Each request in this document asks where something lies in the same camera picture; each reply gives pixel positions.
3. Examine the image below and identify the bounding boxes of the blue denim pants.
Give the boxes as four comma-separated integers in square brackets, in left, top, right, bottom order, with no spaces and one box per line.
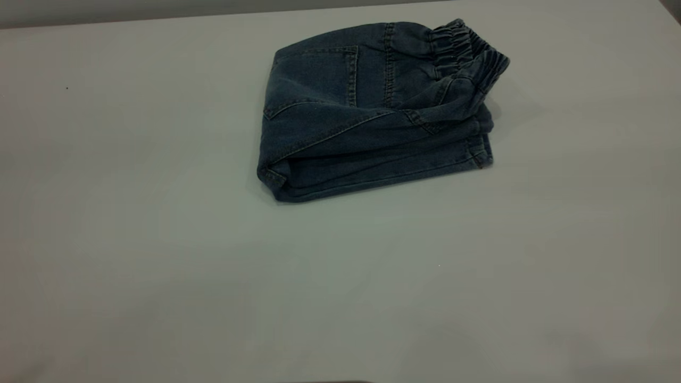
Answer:
[257,19,511,204]

